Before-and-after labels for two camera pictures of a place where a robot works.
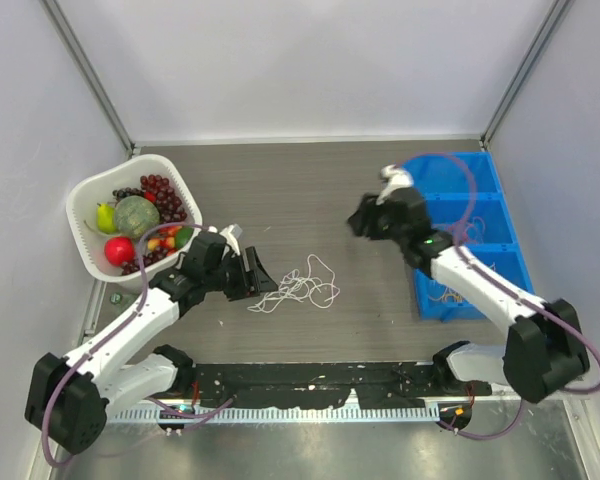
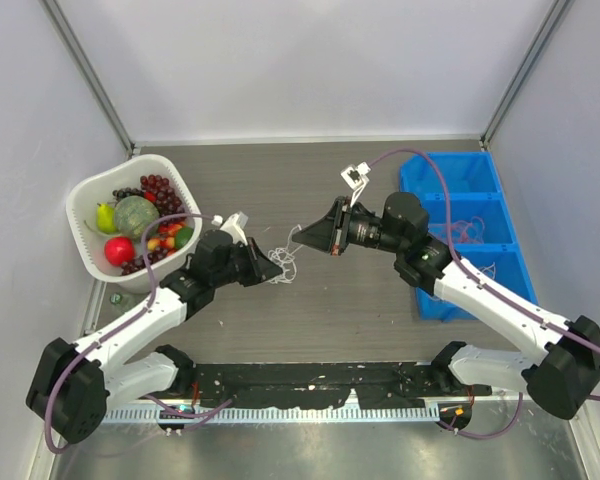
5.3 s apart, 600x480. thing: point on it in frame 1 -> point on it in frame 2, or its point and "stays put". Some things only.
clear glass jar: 116,298 stays put
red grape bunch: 168,203 stays put
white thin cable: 318,286 -> 285,260
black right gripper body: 379,224 -> 367,230
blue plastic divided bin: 466,206 stays put
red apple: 118,250 stays put
